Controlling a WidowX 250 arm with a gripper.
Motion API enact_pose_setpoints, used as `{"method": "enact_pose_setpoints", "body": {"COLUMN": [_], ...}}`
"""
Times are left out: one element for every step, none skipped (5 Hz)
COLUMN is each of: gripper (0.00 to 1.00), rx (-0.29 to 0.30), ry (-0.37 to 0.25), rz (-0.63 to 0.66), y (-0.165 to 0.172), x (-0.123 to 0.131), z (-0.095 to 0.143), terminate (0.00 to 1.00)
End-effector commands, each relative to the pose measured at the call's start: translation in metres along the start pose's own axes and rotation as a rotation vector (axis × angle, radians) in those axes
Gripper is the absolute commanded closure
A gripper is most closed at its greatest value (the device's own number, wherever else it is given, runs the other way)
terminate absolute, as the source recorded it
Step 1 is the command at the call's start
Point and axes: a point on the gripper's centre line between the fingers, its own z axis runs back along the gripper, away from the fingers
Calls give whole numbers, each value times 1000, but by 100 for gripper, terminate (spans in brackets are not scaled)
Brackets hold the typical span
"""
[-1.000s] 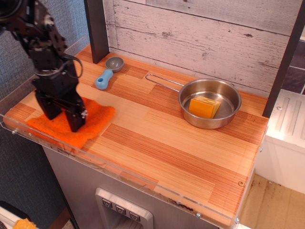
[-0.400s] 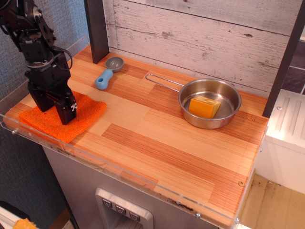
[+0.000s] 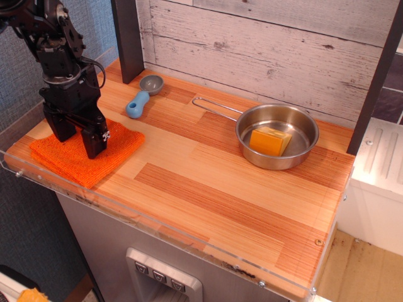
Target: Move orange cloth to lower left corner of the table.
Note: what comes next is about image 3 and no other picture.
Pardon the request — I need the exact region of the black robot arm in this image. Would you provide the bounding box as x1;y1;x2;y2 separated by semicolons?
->
1;1;110;159

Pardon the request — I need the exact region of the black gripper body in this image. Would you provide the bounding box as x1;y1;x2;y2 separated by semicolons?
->
39;64;108;131

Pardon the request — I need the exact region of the dark left upright post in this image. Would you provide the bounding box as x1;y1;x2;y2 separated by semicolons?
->
111;0;144;84

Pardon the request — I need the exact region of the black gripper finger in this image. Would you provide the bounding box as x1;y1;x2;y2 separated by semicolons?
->
81;126;109;159
43;106;76;142

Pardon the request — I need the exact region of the orange knitted cloth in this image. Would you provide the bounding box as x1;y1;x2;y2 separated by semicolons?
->
30;120;145;189

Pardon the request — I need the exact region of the dark upright post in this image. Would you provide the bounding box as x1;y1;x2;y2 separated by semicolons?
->
347;1;402;155
111;0;144;84

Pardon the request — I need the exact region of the yellow cheese wedge block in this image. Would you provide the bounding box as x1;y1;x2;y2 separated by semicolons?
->
249;126;292;157

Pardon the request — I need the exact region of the yellow object bottom left corner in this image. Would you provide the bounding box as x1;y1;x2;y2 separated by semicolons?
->
16;288;49;302

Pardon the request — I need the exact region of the steel pan with wire handle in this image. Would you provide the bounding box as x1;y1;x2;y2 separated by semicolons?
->
192;97;319;171

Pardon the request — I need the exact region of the grey cabinet with dispenser panel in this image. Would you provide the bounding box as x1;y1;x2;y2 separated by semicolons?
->
57;194;285;301

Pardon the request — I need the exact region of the blue handled grey scoop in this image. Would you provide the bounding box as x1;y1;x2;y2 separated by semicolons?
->
125;75;164;119

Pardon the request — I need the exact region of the dark right upright post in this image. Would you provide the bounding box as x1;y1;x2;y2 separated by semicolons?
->
347;1;402;155

